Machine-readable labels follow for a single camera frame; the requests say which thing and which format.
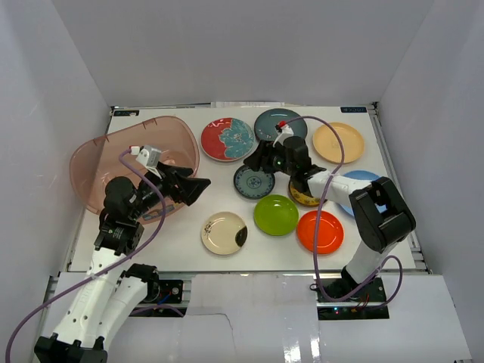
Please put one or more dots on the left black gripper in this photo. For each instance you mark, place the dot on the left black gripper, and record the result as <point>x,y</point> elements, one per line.
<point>175,181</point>

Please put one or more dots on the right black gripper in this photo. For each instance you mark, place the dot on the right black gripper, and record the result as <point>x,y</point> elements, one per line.
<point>262,156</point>

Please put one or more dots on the blue white patterned plate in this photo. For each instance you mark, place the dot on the blue white patterned plate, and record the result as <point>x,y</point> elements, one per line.
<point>251,184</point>

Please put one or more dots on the dark teal glazed plate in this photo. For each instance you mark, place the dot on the dark teal glazed plate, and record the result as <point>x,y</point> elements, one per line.
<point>264,126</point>

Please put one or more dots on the red and teal floral plate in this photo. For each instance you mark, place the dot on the red and teal floral plate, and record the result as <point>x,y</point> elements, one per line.
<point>227,139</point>

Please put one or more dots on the yellow brown patterned plate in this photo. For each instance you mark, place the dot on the yellow brown patterned plate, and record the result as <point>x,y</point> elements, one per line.
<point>302,198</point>

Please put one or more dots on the lime green plate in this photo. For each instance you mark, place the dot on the lime green plate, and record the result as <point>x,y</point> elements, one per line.
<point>276,215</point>

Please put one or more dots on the cream plate with black ink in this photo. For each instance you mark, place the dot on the cream plate with black ink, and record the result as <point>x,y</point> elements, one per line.
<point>224,233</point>

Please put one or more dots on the pale yellow plate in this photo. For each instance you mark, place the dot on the pale yellow plate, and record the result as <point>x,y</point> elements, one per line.
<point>327,146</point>

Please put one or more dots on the orange plate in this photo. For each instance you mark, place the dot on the orange plate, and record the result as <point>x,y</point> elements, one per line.
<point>330,232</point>

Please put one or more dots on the light blue plate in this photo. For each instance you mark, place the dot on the light blue plate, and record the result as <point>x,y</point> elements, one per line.
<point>359,175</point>

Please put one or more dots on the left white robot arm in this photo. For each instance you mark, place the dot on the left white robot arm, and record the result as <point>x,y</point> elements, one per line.
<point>112,288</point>

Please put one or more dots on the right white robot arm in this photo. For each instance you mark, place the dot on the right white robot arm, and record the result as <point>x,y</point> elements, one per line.
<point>382,217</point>

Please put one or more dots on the pink translucent plastic bin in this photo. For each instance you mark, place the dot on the pink translucent plastic bin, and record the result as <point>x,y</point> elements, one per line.
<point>96,162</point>

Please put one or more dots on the left blue table label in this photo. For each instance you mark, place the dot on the left blue table label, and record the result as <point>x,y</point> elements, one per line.
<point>129,113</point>

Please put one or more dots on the blue table label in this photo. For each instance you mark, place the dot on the blue table label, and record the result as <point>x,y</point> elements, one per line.
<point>129,113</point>
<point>353,109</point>

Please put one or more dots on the right blue table label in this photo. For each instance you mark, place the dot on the right blue table label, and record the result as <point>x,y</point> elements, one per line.
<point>353,109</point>

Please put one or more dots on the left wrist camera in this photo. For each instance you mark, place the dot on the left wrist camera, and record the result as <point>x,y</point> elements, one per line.
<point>148,156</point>

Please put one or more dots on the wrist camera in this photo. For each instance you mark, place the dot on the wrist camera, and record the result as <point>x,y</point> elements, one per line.
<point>284,131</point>
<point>148,156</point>

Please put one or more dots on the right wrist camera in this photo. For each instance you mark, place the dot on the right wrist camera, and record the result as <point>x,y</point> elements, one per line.
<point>284,131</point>

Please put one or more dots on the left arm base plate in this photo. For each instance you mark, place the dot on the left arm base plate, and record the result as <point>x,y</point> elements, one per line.
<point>155,292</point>

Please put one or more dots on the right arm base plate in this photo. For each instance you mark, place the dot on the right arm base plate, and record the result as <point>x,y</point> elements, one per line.
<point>361,306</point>

